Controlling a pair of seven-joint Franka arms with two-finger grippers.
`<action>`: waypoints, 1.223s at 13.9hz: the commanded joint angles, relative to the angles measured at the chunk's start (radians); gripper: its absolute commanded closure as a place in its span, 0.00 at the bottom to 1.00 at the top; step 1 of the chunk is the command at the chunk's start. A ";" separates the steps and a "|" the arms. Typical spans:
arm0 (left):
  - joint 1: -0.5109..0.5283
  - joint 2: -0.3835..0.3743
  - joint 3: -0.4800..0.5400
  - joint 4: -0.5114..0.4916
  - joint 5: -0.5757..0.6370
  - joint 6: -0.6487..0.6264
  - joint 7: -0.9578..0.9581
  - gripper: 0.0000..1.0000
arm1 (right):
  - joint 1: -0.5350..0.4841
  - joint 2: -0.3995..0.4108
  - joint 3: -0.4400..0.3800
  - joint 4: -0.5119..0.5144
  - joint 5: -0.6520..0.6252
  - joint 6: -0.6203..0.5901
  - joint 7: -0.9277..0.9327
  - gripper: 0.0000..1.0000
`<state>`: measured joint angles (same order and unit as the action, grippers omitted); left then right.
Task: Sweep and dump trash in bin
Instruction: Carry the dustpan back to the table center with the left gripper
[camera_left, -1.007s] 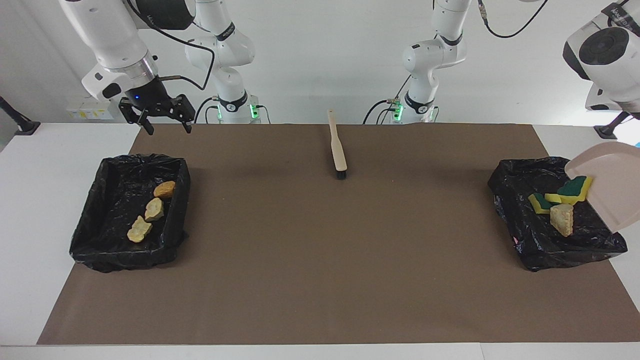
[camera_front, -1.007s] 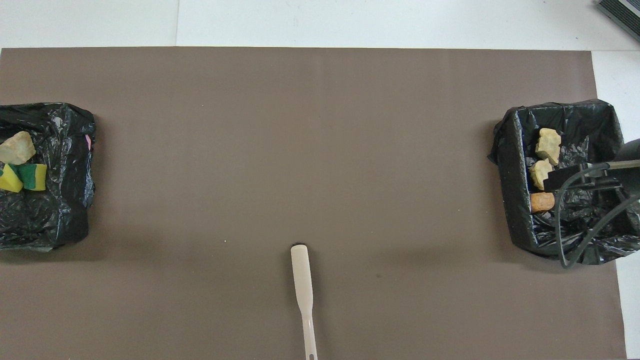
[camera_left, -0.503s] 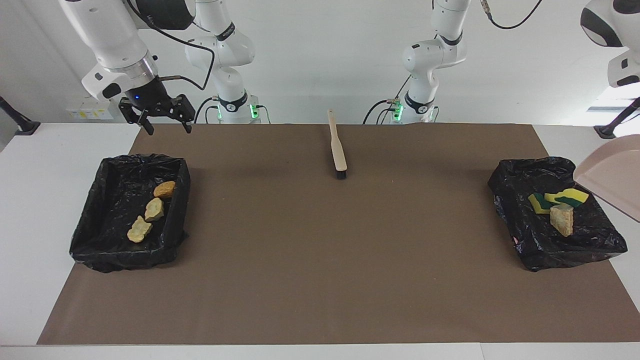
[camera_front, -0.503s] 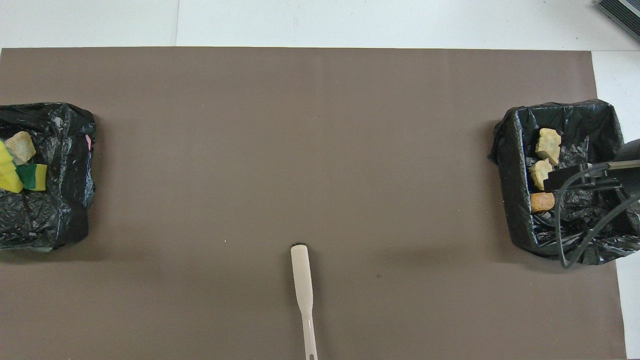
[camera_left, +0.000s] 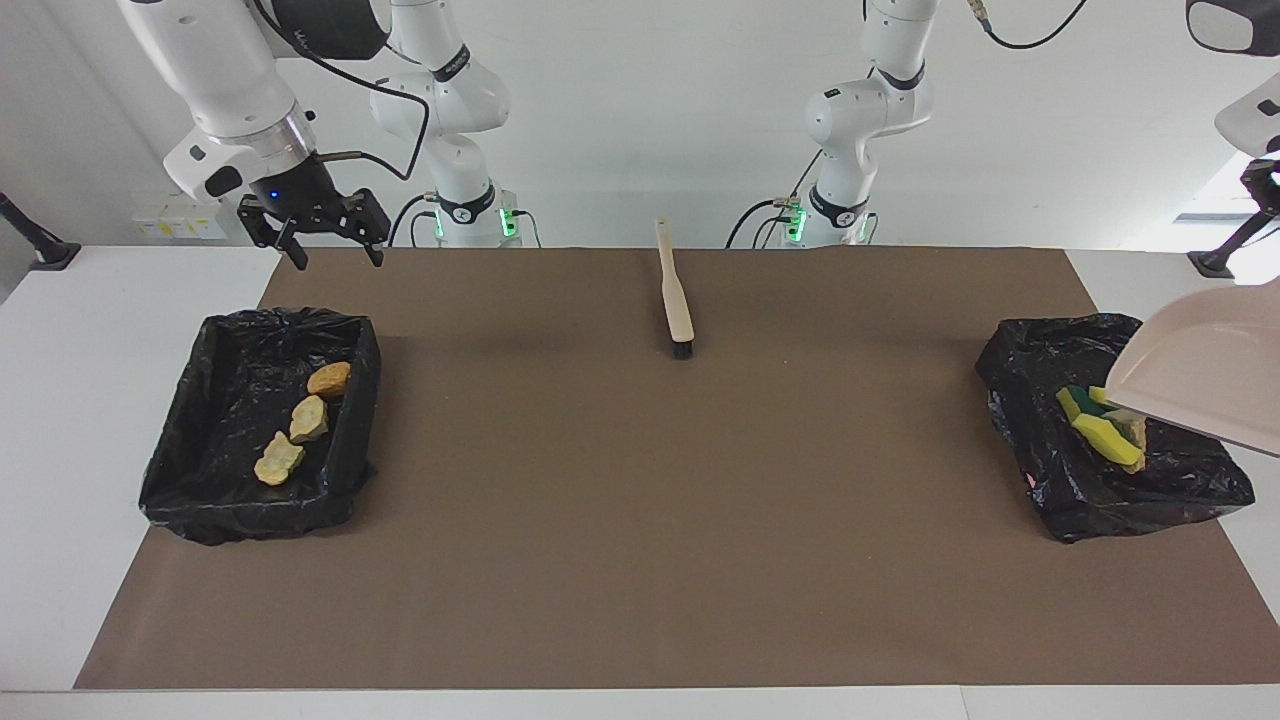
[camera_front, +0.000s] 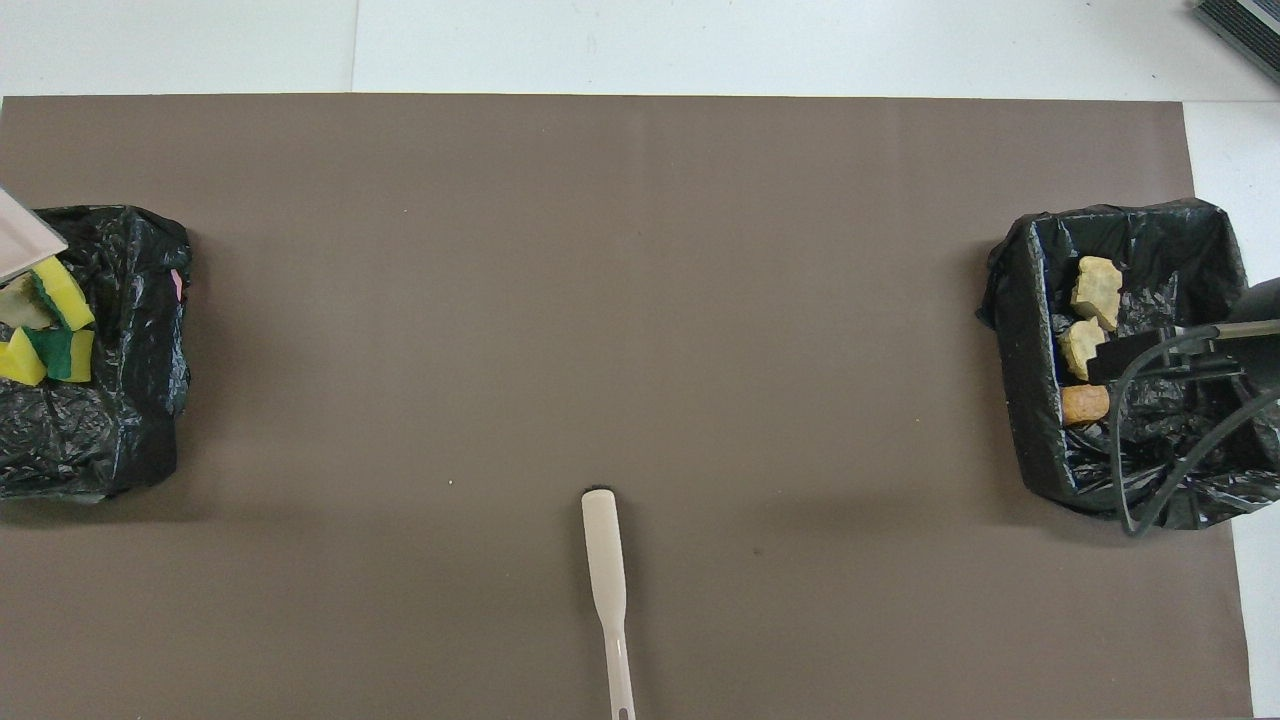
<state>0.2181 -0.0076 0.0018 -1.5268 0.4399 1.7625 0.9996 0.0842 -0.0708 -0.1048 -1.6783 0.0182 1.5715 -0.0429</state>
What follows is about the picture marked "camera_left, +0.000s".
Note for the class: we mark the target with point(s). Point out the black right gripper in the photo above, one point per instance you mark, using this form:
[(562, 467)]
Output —
[(305, 200)]

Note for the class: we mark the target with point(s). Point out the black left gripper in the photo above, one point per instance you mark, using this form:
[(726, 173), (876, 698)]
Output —
[(1265, 185)]

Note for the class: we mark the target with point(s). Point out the brown bread roll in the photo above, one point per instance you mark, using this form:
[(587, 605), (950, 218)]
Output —
[(329, 379)]

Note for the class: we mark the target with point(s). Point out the tan bread piece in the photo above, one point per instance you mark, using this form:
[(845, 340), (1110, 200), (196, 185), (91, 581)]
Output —
[(308, 420)]

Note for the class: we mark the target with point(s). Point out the beige plastic dustpan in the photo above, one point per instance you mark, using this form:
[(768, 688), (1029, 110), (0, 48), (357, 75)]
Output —
[(1210, 370)]

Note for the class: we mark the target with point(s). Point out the pale torn bread piece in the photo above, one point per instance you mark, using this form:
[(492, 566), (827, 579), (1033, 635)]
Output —
[(279, 460)]

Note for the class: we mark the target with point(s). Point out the green yellow sponge piece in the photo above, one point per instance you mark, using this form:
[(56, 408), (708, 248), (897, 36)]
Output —
[(1098, 396), (1072, 402)]

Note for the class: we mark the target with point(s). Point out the striped orange bread piece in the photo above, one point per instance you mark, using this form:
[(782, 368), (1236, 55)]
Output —
[(1134, 428)]

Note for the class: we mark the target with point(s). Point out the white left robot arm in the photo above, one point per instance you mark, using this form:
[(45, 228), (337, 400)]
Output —
[(860, 120)]

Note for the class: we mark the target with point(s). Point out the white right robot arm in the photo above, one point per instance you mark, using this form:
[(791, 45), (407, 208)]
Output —
[(220, 80)]

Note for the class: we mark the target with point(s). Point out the black-bagged trash bin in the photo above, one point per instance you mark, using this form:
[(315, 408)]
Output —
[(230, 380)]

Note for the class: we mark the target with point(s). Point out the black-bagged bin with pink spot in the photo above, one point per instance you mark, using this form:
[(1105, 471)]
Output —
[(1050, 350)]

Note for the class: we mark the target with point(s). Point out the black stand foot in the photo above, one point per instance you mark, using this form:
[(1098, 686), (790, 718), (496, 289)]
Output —
[(50, 255), (1215, 263)]

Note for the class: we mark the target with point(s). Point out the brown table mat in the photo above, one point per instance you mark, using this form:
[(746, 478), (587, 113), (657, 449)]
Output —
[(700, 550)]

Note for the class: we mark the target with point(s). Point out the white wall socket box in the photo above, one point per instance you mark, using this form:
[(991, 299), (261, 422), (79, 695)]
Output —
[(170, 225)]

